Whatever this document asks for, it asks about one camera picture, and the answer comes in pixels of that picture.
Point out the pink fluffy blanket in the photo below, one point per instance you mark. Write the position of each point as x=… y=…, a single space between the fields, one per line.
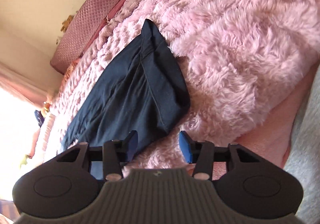
x=240 y=59

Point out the mauve quilted headboard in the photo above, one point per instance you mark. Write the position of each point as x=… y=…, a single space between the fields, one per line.
x=82 y=31

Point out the pink window curtain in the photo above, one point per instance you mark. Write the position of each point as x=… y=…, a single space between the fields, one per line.
x=24 y=89

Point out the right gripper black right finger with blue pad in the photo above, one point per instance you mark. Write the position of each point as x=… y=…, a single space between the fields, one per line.
x=205 y=154

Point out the dark navy pants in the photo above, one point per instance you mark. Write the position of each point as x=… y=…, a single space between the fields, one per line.
x=142 y=89

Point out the small brown teddy bear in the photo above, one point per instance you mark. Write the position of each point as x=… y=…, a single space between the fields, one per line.
x=66 y=23

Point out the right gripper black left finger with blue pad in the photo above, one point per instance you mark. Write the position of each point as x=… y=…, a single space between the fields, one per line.
x=103 y=162

